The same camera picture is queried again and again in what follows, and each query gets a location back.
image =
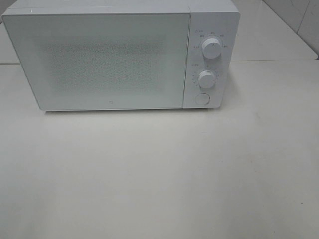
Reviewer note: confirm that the white round knob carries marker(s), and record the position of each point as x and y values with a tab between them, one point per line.
211	47
206	79

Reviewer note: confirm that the white round door button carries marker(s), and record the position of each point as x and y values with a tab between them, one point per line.
202	99

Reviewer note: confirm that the white microwave oven body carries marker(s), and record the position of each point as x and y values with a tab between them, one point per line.
208	18

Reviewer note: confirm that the white microwave door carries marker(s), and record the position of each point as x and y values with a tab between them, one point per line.
101	62

